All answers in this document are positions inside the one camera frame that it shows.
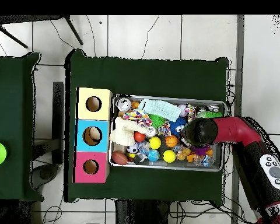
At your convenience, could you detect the shallow silver mesh bin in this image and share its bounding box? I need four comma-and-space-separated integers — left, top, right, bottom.
108, 93, 226, 173

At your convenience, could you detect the orange toy basketball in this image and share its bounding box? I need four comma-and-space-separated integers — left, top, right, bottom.
164, 135, 179, 148

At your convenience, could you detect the brown toy football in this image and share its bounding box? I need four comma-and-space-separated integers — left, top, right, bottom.
111, 151, 129, 166

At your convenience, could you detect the black upright board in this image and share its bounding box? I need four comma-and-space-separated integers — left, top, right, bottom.
52, 81, 65, 164

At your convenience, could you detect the green fuzzy toy with eyes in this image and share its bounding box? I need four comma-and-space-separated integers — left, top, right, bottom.
197, 110, 223, 118

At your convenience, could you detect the orange-red ball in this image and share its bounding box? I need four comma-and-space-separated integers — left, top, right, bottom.
134, 131, 146, 143

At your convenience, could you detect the dark grey floor base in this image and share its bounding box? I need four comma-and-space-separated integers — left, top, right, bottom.
31, 163, 60, 190

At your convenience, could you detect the wooden box with three holes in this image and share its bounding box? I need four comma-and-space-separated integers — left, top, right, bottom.
72, 87, 114, 184

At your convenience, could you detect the dark green side tablecloth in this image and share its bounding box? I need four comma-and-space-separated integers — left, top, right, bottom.
0, 51, 46, 202

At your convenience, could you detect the silver drink can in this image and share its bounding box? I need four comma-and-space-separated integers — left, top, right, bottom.
115, 97, 132, 112

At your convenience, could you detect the mint green cloth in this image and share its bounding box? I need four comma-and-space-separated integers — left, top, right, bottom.
138, 98, 182, 123

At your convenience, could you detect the blue fuzzy toy with eyes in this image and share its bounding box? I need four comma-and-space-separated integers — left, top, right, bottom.
169, 116, 188, 138

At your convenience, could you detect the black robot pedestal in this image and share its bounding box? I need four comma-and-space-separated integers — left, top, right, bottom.
115, 199, 171, 224

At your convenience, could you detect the small soccer ball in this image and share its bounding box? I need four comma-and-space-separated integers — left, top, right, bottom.
126, 143, 139, 154

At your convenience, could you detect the black metal frame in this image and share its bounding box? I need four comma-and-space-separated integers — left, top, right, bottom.
0, 15, 84, 49

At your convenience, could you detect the polka dot cloth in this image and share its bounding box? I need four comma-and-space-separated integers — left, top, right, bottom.
122, 108, 153, 128

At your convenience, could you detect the cream knit cloth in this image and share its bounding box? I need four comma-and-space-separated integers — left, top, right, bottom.
108, 116, 148, 147

